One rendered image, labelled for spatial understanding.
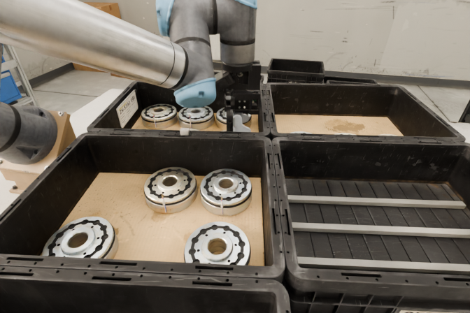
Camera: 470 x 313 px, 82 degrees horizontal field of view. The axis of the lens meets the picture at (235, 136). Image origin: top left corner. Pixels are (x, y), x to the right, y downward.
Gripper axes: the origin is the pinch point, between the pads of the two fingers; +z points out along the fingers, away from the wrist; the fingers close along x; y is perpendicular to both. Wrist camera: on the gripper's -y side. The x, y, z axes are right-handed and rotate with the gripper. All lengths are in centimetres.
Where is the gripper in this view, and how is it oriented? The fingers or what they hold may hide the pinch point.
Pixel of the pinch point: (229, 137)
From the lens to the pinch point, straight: 70.0
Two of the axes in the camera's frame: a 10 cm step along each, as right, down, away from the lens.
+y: 10.0, -0.1, 0.2
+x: -0.2, -5.4, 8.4
